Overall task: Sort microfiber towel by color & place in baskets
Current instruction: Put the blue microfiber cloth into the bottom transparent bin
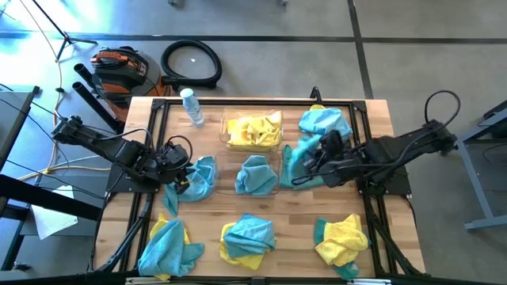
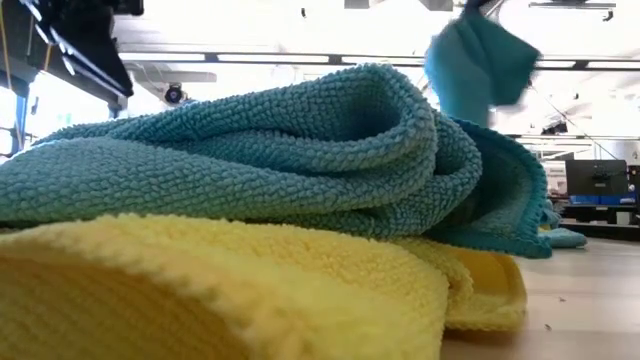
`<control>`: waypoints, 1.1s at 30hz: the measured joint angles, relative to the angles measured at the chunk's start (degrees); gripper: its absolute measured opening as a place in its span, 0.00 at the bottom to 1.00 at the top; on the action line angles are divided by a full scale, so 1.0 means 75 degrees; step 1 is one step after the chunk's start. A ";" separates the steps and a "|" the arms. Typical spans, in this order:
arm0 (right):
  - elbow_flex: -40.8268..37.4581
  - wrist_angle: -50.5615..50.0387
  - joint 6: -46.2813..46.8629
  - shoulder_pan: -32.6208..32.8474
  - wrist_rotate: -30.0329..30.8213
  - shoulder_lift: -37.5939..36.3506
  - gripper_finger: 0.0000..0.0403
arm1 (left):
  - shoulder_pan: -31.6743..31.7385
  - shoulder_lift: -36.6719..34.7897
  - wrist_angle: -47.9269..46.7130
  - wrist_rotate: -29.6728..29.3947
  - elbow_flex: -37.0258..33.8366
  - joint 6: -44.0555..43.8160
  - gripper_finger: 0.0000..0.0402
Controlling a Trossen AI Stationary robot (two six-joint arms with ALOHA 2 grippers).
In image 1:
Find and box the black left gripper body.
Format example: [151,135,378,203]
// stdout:
[158,141,192,183]

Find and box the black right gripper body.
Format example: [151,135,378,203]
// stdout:
[316,130,360,188]

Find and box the teal microfiber towel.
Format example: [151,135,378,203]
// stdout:
[313,216,372,281]
[278,133,330,191]

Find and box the clear plastic basket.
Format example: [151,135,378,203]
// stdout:
[219,107,284,154]
[212,150,283,197]

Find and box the clear plastic water bottle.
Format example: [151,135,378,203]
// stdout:
[179,87,206,128]

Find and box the black vacuum wand tube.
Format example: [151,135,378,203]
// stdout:
[73,62,106,94]
[71,81,126,132]

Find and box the orange black shop vacuum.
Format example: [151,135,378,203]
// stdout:
[90,45,174,123]

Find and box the white paper sheet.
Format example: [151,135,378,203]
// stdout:
[30,184,79,241]

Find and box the grey metal cart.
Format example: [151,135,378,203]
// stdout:
[435,99,507,232]

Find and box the grey side table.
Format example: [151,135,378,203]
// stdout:
[0,85,41,159]

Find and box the black tripod stand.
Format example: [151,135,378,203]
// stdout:
[30,0,99,61]

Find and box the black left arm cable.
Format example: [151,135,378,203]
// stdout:
[94,127,194,172]

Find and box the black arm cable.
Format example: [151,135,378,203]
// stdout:
[94,127,194,172]
[423,89,463,159]

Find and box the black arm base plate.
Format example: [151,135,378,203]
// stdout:
[105,164,160,194]
[355,164,413,197]

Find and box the black aluminium table frame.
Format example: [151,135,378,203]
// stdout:
[87,97,427,283]

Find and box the silver frame bracket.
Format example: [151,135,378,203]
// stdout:
[125,276,171,285]
[347,278,392,285]

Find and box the black vacuum hose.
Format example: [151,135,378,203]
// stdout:
[160,38,223,90]

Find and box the black desk frame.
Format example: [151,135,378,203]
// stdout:
[0,173,103,274]

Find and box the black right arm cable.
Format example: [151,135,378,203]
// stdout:
[423,89,463,159]

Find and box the yellow floor cable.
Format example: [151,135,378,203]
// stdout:
[17,0,112,181]

